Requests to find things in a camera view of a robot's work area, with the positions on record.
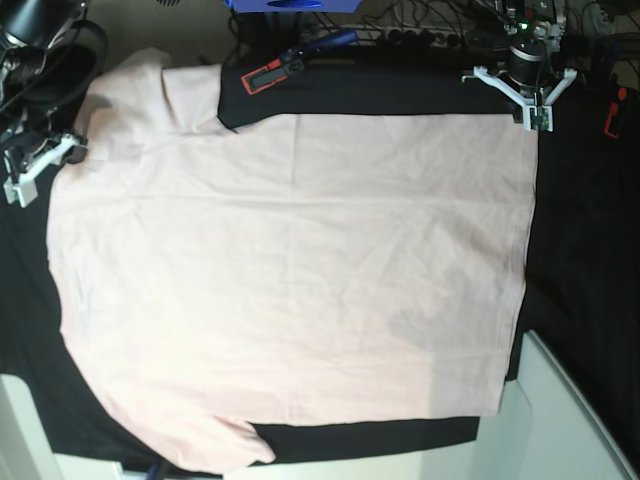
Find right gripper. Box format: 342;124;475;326
2;117;88;206

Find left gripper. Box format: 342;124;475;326
462;42;576;132

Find light pink T-shirt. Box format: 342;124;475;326
47;50;537;474

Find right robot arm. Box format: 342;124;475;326
1;1;109;208

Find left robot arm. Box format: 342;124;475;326
461;1;578;132

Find orange clamp at right edge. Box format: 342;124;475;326
603;86;628;139

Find white power strip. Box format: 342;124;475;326
374;28;467;50

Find black table cloth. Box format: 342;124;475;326
1;54;639;467

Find blue clamp at front edge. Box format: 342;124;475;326
145;460;170;480

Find blue clamp handle right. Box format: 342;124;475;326
590;41;620;89

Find orange black clamp, blue handles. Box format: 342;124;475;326
241;29;358;95

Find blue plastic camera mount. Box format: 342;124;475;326
224;0;361;13

